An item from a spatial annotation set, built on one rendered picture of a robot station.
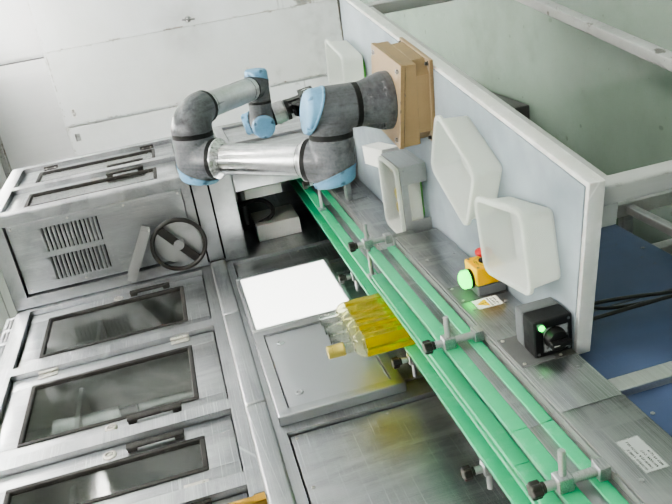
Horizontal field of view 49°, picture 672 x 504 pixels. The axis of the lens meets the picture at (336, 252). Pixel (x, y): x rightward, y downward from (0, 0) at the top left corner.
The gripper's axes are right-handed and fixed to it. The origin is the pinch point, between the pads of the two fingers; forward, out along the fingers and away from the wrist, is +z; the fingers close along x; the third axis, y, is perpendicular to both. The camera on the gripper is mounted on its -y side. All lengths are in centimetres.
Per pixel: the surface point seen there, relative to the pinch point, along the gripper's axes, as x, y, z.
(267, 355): 41, -69, -53
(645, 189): -15, -136, 25
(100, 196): 13, 18, -93
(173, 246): 41, 14, -76
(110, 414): 39, -71, -100
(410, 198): 13, -61, 0
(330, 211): 39.0, -6.0, -16.6
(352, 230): 36.2, -28.6, -13.9
